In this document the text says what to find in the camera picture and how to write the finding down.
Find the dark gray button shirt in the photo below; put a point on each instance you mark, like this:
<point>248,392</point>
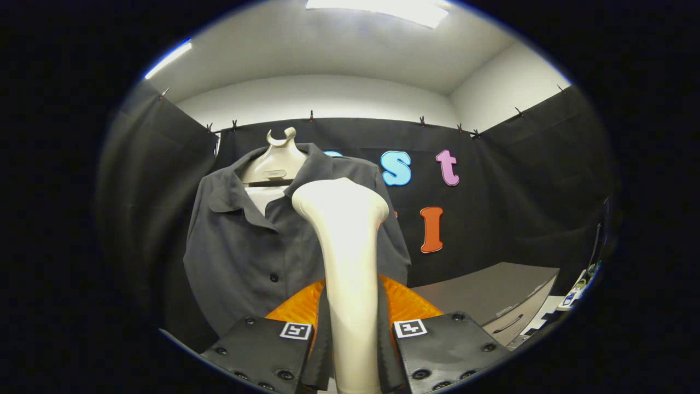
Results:
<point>240,257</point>

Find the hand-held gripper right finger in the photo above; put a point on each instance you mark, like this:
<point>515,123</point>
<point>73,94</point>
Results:
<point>443,350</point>

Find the white garment steamer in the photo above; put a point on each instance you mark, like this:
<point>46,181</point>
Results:
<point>344,230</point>

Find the cream plastic clothes hanger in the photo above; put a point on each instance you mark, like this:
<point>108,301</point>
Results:
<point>276,161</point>

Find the large ceiling light panel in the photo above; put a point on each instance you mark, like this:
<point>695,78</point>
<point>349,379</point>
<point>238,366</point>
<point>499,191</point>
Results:
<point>383,8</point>

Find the gray metal cabinet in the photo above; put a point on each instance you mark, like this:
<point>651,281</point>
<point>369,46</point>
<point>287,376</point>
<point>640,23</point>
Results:
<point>492,290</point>

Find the black backdrop cloth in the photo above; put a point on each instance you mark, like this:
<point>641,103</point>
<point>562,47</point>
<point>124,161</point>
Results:
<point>508,208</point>

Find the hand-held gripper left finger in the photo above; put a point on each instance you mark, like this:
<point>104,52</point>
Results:
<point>262,350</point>

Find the row of black clips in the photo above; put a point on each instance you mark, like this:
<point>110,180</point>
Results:
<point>311,116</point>

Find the narrow ceiling light panel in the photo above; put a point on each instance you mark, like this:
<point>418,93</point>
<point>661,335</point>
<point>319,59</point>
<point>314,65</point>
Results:
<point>167,59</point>

